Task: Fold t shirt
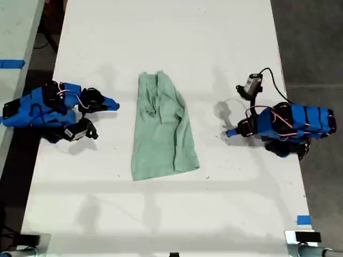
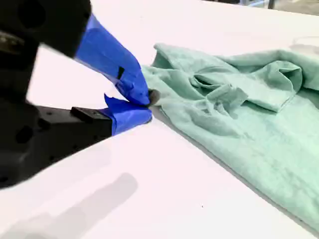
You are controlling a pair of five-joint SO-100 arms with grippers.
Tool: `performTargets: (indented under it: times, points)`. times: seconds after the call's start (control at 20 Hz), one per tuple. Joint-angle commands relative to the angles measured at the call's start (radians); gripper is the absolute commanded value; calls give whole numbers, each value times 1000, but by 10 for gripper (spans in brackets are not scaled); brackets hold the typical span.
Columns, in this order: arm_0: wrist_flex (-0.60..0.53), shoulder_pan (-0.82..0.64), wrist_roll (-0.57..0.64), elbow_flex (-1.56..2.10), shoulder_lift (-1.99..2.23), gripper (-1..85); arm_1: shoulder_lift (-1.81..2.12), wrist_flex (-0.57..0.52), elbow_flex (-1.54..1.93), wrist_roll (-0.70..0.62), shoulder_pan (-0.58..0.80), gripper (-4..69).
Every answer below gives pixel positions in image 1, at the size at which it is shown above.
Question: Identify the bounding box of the pale green T-shirt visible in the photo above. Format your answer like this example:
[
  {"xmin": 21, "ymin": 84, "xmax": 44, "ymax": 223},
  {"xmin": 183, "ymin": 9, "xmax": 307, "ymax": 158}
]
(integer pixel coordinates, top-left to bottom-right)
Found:
[{"xmin": 131, "ymin": 70, "xmax": 200, "ymax": 182}]

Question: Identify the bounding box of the long blue tape strip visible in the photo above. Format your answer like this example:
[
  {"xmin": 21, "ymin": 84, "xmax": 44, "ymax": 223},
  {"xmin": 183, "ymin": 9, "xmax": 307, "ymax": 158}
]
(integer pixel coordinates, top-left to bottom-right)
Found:
[{"xmin": 0, "ymin": 59, "xmax": 26, "ymax": 70}]

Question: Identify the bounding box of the white side table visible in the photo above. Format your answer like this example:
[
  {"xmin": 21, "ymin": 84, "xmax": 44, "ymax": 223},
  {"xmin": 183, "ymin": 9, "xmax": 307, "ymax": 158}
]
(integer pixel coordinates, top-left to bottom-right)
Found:
[{"xmin": 0, "ymin": 0, "xmax": 46, "ymax": 175}]

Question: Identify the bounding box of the white mounting plate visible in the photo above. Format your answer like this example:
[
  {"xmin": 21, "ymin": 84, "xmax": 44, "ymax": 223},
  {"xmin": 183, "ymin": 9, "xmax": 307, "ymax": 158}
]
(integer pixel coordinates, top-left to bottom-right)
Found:
[{"xmin": 284, "ymin": 230, "xmax": 323, "ymax": 245}]

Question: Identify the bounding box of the black box on white plate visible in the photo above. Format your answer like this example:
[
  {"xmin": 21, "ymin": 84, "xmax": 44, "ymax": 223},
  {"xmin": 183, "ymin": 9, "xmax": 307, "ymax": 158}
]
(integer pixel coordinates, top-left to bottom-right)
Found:
[{"xmin": 294, "ymin": 231, "xmax": 322, "ymax": 244}]

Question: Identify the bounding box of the grey metal plate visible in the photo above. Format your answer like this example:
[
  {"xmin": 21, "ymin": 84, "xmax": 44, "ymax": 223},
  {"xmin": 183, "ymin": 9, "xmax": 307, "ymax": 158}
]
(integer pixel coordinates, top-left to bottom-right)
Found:
[{"xmin": 16, "ymin": 232, "xmax": 52, "ymax": 253}]

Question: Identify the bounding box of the black box on grey plate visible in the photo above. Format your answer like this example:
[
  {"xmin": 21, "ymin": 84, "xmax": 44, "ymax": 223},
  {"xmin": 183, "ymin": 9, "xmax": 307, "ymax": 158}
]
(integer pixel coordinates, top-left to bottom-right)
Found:
[{"xmin": 19, "ymin": 234, "xmax": 41, "ymax": 246}]

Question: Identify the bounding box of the gripper's black camera box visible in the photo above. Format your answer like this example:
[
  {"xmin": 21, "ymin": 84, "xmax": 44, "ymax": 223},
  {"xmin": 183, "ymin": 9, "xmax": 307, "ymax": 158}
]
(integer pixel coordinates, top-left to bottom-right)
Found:
[
  {"xmin": 63, "ymin": 119, "xmax": 99, "ymax": 142},
  {"xmin": 235, "ymin": 73, "xmax": 265, "ymax": 101}
]

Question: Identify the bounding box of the black camera cable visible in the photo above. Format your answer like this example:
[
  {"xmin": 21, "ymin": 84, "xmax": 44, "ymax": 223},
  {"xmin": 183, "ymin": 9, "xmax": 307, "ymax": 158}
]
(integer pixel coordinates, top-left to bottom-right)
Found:
[{"xmin": 258, "ymin": 67, "xmax": 293, "ymax": 105}]

